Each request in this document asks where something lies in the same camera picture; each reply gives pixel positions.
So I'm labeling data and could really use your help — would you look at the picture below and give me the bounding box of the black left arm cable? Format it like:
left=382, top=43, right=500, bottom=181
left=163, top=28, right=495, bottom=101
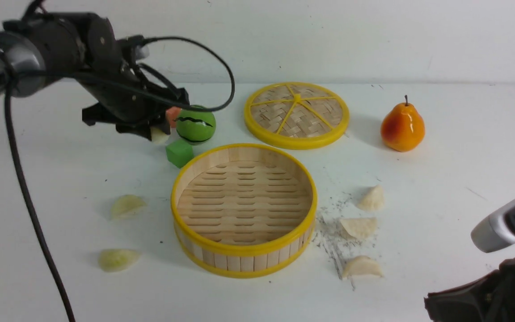
left=0, top=34, right=236, bottom=322

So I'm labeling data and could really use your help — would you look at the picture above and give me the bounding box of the orange foam cube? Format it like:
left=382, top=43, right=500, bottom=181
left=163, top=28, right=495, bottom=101
left=165, top=106, right=182, bottom=128

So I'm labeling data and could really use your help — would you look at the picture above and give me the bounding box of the woven bamboo steamer lid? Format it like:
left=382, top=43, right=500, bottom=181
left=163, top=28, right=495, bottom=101
left=244, top=82, right=350, bottom=149

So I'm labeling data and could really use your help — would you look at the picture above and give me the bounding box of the pale green dumpling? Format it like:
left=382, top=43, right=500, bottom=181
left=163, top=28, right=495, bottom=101
left=97, top=249, right=142, bottom=272
left=150, top=127, right=170, bottom=145
left=110, top=195, right=147, bottom=220

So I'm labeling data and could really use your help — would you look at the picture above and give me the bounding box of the green foam cube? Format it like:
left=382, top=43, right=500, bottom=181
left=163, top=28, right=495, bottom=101
left=165, top=139, right=194, bottom=168

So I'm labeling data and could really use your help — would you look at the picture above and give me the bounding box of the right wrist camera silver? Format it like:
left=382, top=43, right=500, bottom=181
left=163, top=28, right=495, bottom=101
left=471, top=199, right=515, bottom=253

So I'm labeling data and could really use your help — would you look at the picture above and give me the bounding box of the orange yellow toy pear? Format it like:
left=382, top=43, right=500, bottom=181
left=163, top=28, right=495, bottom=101
left=380, top=95, right=426, bottom=153

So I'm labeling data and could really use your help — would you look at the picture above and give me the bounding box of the white dumpling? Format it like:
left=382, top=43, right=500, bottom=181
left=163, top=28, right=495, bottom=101
left=356, top=185, right=385, bottom=212
left=341, top=255, right=384, bottom=280
left=339, top=217, right=378, bottom=241

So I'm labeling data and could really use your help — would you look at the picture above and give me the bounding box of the bamboo steamer tray yellow rim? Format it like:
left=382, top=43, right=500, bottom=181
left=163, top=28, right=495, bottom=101
left=170, top=144, right=317, bottom=279

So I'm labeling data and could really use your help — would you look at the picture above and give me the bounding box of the green toy watermelon ball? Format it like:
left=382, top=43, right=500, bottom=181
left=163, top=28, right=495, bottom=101
left=175, top=110, right=217, bottom=144

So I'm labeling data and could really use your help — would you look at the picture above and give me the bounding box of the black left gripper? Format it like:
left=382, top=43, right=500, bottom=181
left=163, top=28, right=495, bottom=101
left=82, top=68, right=190, bottom=141

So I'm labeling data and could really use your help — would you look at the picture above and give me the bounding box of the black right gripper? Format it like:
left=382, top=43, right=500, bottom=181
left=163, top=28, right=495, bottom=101
left=424, top=258, right=515, bottom=322

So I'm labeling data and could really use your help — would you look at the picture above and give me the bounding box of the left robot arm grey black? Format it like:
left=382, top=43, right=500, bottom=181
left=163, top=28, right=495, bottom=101
left=0, top=13, right=190, bottom=140

